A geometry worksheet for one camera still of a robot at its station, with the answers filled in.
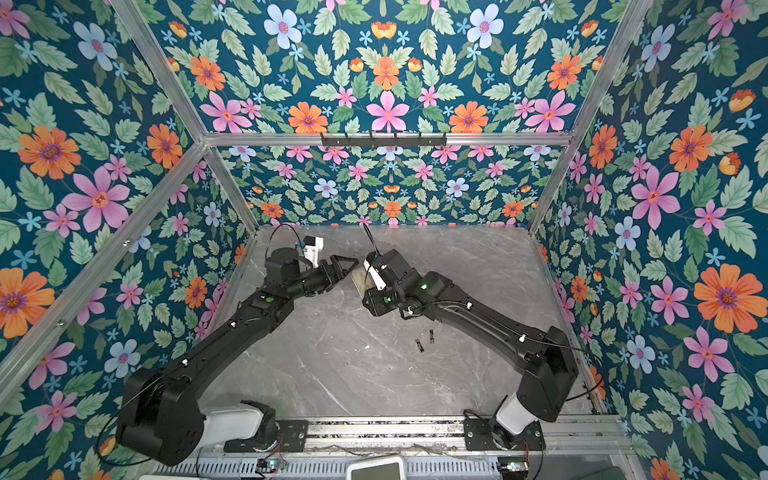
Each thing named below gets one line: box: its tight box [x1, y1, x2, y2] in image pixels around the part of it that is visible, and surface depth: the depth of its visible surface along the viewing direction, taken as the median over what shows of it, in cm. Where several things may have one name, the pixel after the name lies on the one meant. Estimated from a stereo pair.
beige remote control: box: [350, 266, 376, 299], surface depth 78 cm
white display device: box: [346, 457, 405, 480], surface depth 67 cm
